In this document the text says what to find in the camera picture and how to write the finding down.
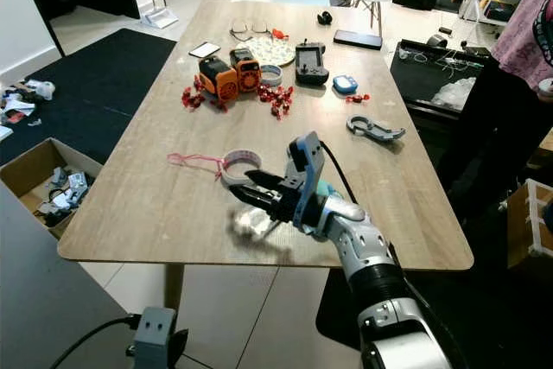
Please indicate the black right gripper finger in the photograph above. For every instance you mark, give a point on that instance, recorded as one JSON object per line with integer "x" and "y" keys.
{"x": 268, "y": 182}
{"x": 257, "y": 200}

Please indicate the white hand controller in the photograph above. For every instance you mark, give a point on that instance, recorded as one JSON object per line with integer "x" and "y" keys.
{"x": 546, "y": 87}

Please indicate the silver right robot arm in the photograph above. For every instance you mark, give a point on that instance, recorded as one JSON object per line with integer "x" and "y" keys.
{"x": 363, "y": 244}

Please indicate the grey printed hook clamp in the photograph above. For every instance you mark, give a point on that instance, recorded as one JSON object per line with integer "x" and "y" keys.
{"x": 384, "y": 133}

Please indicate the beige tape roll red print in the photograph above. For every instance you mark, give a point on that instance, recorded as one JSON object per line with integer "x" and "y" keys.
{"x": 227, "y": 170}

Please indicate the small grey tape roll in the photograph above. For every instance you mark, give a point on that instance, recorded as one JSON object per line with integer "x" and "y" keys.
{"x": 270, "y": 83}

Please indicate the large orange black device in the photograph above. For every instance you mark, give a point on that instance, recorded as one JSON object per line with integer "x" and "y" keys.
{"x": 219, "y": 81}

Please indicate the small orange black device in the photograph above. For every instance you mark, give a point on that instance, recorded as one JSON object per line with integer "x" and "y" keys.
{"x": 246, "y": 71}

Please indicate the wooden table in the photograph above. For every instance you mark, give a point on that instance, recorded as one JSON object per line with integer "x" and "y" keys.
{"x": 138, "y": 213}

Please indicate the blue round case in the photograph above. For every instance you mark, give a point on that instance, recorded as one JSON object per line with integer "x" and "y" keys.
{"x": 344, "y": 85}

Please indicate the black handheld controller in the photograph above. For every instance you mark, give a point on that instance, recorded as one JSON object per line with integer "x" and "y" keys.
{"x": 311, "y": 66}

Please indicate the pale patterned plate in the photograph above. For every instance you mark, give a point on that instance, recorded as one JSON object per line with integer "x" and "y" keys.
{"x": 268, "y": 52}

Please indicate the grey flat panel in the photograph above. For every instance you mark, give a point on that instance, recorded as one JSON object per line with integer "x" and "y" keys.
{"x": 43, "y": 317}

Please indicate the white edged phone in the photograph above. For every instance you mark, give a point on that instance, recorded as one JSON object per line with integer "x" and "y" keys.
{"x": 204, "y": 49}

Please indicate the black flat phone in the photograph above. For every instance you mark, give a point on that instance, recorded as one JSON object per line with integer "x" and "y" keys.
{"x": 357, "y": 39}

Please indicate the small black object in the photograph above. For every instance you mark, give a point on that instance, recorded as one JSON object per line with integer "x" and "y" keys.
{"x": 324, "y": 18}

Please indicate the black flat cart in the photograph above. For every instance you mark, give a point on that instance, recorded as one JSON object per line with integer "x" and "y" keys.
{"x": 419, "y": 84}

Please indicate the white grey printed part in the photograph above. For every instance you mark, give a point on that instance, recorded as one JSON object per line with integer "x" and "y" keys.
{"x": 71, "y": 187}

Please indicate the clear plastic bag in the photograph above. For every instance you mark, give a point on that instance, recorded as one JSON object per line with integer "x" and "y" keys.
{"x": 455, "y": 94}

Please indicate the person in pink shirt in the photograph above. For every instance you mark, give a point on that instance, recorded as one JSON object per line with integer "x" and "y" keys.
{"x": 492, "y": 127}

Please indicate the taped cardboard box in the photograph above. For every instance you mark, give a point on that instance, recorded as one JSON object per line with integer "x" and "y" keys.
{"x": 517, "y": 231}

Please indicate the open cardboard box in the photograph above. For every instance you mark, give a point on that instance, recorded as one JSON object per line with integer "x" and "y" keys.
{"x": 26, "y": 166}

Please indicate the white plastic item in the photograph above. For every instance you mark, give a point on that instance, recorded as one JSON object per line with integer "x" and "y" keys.
{"x": 39, "y": 91}

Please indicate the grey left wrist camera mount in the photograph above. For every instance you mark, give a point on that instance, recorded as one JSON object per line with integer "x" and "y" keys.
{"x": 157, "y": 339}

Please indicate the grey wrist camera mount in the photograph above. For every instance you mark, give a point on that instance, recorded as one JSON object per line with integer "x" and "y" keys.
{"x": 157, "y": 339}
{"x": 308, "y": 174}

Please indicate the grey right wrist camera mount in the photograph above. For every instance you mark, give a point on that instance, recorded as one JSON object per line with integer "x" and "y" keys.
{"x": 308, "y": 174}

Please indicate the thin frame eyeglasses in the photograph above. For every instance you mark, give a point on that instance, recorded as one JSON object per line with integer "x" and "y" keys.
{"x": 234, "y": 29}

